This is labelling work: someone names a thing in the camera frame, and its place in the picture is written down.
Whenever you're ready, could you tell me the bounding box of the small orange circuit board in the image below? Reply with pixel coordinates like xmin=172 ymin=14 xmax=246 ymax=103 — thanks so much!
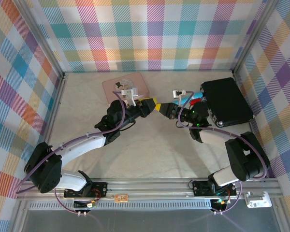
xmin=114 ymin=194 xmax=129 ymax=203

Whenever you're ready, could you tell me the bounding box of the black hard case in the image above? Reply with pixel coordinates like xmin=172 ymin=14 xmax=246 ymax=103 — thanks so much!
xmin=200 ymin=77 xmax=254 ymax=128

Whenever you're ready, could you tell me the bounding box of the turquoise tube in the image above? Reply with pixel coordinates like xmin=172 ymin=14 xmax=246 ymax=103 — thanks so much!
xmin=174 ymin=91 xmax=204 ymax=105

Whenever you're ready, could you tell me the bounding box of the pink tin box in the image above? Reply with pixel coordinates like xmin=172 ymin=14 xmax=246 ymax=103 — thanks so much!
xmin=101 ymin=72 xmax=150 ymax=103

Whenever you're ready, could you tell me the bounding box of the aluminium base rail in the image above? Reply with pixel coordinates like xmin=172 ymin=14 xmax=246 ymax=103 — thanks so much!
xmin=16 ymin=178 xmax=281 ymax=201

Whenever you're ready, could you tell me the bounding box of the grey metal panel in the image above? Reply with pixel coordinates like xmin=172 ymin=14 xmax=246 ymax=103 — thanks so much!
xmin=13 ymin=208 xmax=287 ymax=232

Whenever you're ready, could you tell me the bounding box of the white clamp bracket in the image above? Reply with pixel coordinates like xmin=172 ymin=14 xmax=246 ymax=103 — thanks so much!
xmin=242 ymin=191 xmax=273 ymax=209

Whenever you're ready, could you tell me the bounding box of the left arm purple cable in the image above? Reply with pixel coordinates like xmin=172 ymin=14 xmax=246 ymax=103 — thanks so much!
xmin=14 ymin=90 xmax=126 ymax=215

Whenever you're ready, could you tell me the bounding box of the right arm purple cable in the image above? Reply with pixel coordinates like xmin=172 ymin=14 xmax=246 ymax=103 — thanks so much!
xmin=176 ymin=89 xmax=268 ymax=215

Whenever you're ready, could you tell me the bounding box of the aluminium corner post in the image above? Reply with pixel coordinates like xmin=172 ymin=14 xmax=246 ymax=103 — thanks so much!
xmin=15 ymin=0 xmax=66 ymax=80
xmin=232 ymin=0 xmax=280 ymax=76

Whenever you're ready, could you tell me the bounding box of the grey slotted cable duct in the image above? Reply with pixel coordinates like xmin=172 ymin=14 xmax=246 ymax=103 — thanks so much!
xmin=26 ymin=201 xmax=245 ymax=210

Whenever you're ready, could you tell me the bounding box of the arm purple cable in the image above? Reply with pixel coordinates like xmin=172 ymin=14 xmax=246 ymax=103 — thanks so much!
xmin=14 ymin=90 xmax=126 ymax=215
xmin=176 ymin=89 xmax=268 ymax=215

